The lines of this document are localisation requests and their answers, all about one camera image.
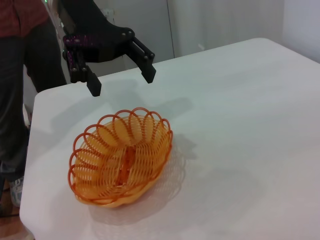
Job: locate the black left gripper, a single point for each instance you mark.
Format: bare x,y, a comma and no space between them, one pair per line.
87,22

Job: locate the orange yellow woven plastic basket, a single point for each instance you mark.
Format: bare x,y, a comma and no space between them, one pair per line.
130,160

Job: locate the person in red shirt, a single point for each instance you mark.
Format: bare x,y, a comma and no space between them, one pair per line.
15,75

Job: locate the grey white sneaker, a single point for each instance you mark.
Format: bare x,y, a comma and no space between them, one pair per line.
17,192

